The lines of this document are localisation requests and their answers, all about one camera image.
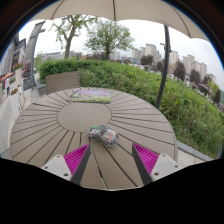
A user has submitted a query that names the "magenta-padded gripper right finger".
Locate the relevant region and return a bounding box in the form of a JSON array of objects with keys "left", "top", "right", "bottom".
[{"left": 131, "top": 142, "right": 184, "bottom": 186}]

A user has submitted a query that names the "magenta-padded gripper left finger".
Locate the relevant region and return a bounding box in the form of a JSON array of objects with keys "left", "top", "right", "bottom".
[{"left": 41, "top": 143, "right": 92, "bottom": 186}]

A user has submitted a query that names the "transparent computer mouse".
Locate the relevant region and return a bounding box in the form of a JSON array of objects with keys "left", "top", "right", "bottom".
[{"left": 86, "top": 124, "right": 120, "bottom": 148}]

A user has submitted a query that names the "flower print mouse pad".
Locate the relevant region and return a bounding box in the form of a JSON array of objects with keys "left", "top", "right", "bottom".
[{"left": 67, "top": 88, "right": 112, "bottom": 105}]

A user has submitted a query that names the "green hedge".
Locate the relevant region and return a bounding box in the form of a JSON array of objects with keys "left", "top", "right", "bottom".
[{"left": 38, "top": 58, "right": 224, "bottom": 160}]

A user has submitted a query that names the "slatted brown chair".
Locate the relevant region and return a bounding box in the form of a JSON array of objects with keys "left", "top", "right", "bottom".
[{"left": 44, "top": 70, "right": 82, "bottom": 95}]

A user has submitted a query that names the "white planter with red flowers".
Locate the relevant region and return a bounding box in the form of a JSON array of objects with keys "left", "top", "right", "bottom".
[{"left": 9, "top": 87, "right": 24, "bottom": 120}]

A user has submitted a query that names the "dark curved parasol pole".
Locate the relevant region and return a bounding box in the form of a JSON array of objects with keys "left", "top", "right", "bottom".
[{"left": 155, "top": 24, "right": 172, "bottom": 109}]

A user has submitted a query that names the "person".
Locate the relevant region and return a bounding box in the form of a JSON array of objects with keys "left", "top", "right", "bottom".
[{"left": 3, "top": 76, "right": 11, "bottom": 98}]

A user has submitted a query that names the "group of pale apartment buildings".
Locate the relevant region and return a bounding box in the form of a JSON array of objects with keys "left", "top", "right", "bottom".
[{"left": 131, "top": 43, "right": 218, "bottom": 86}]

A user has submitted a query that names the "thin-crowned tree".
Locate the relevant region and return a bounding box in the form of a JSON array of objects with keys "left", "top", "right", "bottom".
[{"left": 51, "top": 14, "right": 98, "bottom": 60}]

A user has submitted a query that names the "dark sign pillar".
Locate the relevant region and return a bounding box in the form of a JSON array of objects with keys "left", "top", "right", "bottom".
[{"left": 23, "top": 20, "right": 46, "bottom": 91}]

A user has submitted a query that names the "round-crowned tree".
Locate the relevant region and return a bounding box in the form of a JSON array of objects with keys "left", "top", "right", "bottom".
[{"left": 84, "top": 19, "right": 135, "bottom": 61}]

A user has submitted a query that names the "beige parasol canopy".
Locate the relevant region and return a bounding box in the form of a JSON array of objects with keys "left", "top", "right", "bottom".
[{"left": 29, "top": 0, "right": 209, "bottom": 43}]

